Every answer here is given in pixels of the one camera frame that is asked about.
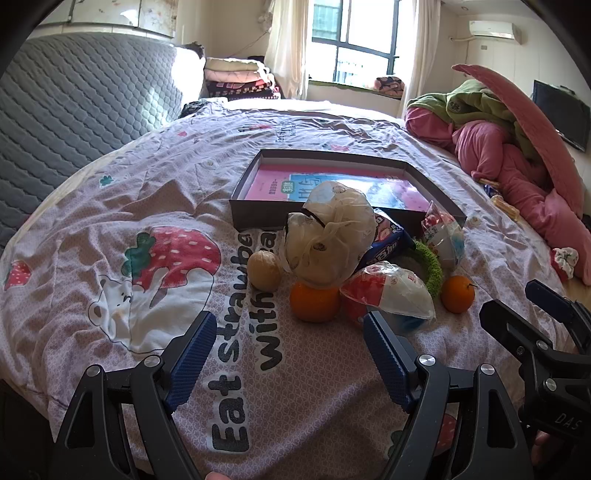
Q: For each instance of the floral scrunchie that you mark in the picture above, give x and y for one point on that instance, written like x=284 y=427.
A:
x=565 y=261

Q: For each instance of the small blue snack packet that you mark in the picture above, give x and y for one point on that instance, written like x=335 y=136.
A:
x=491 y=190

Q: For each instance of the cream folded blanket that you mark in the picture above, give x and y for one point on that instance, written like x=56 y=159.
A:
x=231 y=64

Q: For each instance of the dark patterned folded blanket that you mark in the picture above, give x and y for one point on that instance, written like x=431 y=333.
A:
x=240 y=91

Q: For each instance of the long yellow biscuit packet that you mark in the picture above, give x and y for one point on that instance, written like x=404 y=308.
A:
x=504 y=207

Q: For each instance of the small yellow biscuit packet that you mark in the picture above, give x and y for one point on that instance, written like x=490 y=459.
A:
x=489 y=181

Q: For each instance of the window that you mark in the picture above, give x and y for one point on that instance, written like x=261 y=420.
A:
x=364 y=27

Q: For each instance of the person's right hand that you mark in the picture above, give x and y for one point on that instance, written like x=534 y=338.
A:
x=544 y=450

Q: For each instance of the pink quilt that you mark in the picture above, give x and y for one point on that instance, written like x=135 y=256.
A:
x=489 y=147

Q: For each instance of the shallow brown cardboard box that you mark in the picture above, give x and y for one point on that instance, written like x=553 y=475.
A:
x=249 y=214

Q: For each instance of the orange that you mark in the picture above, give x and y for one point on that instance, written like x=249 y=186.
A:
x=314 y=302
x=457 y=295

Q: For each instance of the dark cloth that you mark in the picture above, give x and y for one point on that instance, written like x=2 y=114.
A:
x=196 y=108

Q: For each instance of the beige round fruit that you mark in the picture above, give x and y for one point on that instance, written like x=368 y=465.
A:
x=264 y=272

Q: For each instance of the white air conditioner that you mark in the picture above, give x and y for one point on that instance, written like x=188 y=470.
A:
x=491 y=30

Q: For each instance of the grey quilted headboard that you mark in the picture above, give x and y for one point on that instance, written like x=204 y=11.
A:
x=69 y=106

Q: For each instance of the red and white snack bag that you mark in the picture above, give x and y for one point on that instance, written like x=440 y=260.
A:
x=397 y=290
x=441 y=235

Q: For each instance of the long pink pillow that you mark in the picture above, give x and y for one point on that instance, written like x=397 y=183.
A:
x=531 y=120

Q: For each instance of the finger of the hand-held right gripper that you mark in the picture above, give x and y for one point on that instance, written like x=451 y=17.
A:
x=549 y=302
x=508 y=323

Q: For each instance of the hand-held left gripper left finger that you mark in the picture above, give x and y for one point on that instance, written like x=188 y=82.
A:
x=194 y=355

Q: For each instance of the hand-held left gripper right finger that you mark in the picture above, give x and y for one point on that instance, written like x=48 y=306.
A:
x=385 y=360

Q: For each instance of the black television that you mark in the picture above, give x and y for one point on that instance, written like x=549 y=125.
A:
x=558 y=108

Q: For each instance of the patterned cushion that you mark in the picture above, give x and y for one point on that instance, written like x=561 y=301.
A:
x=388 y=85

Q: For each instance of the white overhead cabinet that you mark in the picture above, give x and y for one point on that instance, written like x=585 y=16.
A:
x=138 y=16

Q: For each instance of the pink folded blanket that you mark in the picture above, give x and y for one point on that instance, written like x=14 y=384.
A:
x=235 y=77

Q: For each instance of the cream curtain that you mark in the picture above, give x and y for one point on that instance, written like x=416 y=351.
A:
x=422 y=46
x=288 y=46

